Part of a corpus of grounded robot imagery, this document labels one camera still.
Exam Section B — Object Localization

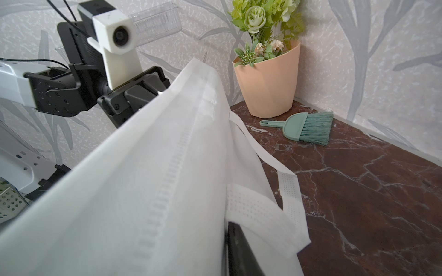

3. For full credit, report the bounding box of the clear plastic wall shelf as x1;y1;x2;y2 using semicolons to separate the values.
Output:
129;2;182;47

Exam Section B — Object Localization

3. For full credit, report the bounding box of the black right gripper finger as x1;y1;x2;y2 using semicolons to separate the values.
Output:
226;222;264;276

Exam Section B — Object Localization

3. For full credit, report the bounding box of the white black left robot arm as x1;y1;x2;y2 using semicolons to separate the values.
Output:
1;22;170;204

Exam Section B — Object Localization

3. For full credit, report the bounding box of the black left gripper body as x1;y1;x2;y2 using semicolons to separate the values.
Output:
24;21;170;127

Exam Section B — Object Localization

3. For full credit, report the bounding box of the artificial green white plant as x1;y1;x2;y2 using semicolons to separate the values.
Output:
230;0;306;67

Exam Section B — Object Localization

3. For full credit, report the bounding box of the small green hand brush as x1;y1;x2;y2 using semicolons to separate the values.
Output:
260;112;333;146

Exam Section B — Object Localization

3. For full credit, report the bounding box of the white insulated delivery bag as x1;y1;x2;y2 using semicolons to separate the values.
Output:
1;59;310;276

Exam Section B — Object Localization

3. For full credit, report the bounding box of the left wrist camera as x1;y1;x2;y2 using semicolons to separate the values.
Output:
77;1;143;90

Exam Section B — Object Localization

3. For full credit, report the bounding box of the beige ribbed flower pot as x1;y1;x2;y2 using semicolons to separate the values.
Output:
234;40;301;118

